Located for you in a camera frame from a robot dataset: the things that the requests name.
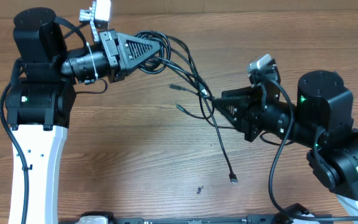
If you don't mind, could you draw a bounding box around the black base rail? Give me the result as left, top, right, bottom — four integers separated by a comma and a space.
57, 202, 334, 224

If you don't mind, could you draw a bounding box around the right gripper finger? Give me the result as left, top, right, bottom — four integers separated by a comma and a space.
212, 96, 252, 134
221, 86, 262, 98

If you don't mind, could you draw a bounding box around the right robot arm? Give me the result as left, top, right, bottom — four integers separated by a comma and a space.
213, 61, 358, 223

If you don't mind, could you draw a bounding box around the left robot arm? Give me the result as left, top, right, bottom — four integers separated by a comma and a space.
0, 7, 160, 223

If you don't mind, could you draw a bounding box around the thin black USB-C cable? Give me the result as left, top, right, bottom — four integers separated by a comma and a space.
157, 55, 239, 184

